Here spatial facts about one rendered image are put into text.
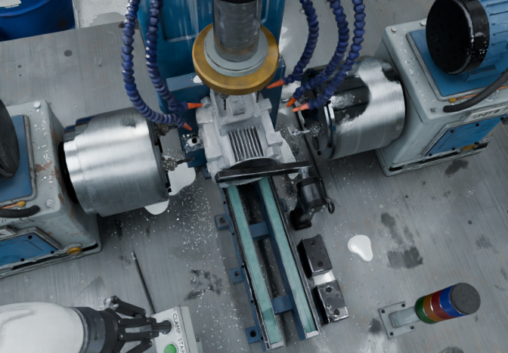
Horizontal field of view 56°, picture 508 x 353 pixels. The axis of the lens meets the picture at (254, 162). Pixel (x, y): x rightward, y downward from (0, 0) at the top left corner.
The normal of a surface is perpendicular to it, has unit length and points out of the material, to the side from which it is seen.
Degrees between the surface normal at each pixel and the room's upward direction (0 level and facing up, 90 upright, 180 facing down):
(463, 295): 0
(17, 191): 0
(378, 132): 66
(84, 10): 0
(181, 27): 90
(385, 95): 24
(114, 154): 17
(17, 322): 53
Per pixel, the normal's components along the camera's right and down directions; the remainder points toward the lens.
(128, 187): 0.25, 0.48
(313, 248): 0.04, -0.40
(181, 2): 0.28, 0.88
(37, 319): 0.70, -0.68
